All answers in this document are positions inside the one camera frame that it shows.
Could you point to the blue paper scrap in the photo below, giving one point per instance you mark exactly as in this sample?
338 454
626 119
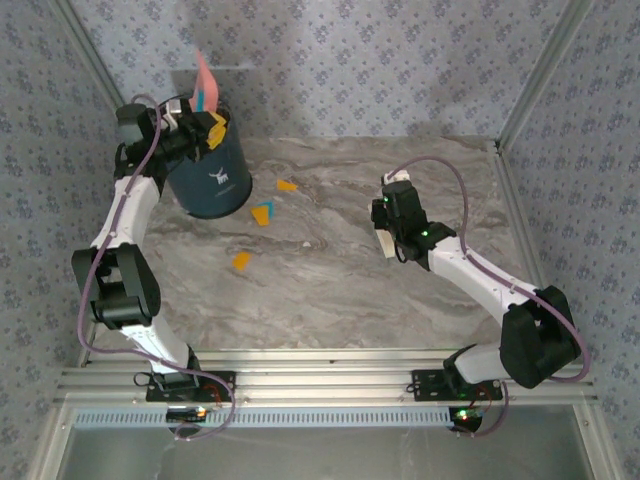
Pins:
200 100
265 205

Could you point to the beige hand brush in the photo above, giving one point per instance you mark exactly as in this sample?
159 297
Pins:
386 245

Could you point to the pink plastic dustpan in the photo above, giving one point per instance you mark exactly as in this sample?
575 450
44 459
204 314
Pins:
207 82

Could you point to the orange paper scrap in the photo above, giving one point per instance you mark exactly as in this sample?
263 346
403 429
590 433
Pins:
260 215
286 185
241 260

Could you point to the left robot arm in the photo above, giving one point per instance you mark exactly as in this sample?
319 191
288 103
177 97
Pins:
125 215

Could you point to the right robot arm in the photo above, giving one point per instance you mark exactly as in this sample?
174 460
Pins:
475 272

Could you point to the dark blue trash bin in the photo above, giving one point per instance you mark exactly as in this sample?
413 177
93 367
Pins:
215 190

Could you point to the small controller circuit board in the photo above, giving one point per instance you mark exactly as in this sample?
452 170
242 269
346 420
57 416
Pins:
185 415
467 417

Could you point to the grey metal panel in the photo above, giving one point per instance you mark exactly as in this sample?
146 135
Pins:
320 455

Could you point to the aluminium table side rail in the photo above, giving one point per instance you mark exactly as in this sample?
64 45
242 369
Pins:
506 170

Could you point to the aluminium frame post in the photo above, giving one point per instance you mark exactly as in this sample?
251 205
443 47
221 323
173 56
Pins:
90 50
556 50

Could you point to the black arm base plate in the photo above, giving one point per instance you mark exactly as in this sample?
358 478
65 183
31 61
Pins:
152 392
425 387

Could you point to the aluminium mounting rail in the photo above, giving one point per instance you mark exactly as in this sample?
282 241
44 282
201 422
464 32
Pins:
320 380

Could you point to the aluminium frame leg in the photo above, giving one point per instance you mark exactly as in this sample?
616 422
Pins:
50 445
602 472

